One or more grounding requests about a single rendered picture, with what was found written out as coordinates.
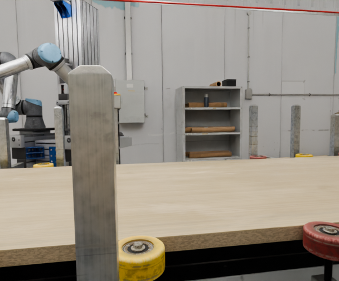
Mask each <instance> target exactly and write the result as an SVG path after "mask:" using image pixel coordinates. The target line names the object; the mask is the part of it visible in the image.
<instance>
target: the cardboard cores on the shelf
mask: <svg viewBox="0 0 339 281"><path fill-rule="evenodd" d="M194 107H204V103H188V104H185V108H194ZM209 107H227V102H212V103H209ZM234 131H235V127H230V126H225V127H185V133H211V132H234ZM185 156H188V158H207V157H231V156H232V152H229V151H199V152H185Z"/></svg>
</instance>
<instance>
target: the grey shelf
mask: <svg viewBox="0 0 339 281"><path fill-rule="evenodd" d="M205 94H208V95H209V103H212V102H227V107H194V108H185V104H188V103H204V97H205ZM225 126H230V127H235V131H234V132H211V133H185V127H225ZM227 137H228V151H229V152H232V156H231V157H207V158H188V156H185V152H199V151H227ZM242 140H243V87H242V86H181V87H180V88H178V89H176V150H177V162H195V161H224V160H225V159H231V160H239V159H242Z"/></svg>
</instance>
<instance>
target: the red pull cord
mask: <svg viewBox="0 0 339 281"><path fill-rule="evenodd" d="M102 1H122V2H142V3H162V4H182V5H193V6H213V7H233V8H253V9H273V10H284V11H303V12H324V13H339V12H335V11H315V10H305V9H285V8H265V7H245V6H226V5H215V4H196V3H176V2H157V1H137V0H102Z"/></svg>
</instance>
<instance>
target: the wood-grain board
mask: <svg viewBox="0 0 339 281"><path fill-rule="evenodd" d="M116 168H117V205H118V241H119V240H121V239H124V238H128V237H131V236H141V235H143V236H151V237H154V238H157V239H159V240H160V241H161V242H163V244H164V247H165V252H170V251H182V250H194V249H206V248H218V247H225V246H237V245H249V244H261V243H272V242H279V241H291V240H303V226H304V225H305V224H306V223H308V222H312V221H324V222H331V223H335V224H339V156H324V157H296V158H267V159H239V160H224V161H195V162H166V163H138V164H116ZM73 260H76V252H75V226H74V202H73V188H72V166H66V167H37V168H9V169H0V267H11V266H18V265H30V264H42V263H54V262H61V261H73Z"/></svg>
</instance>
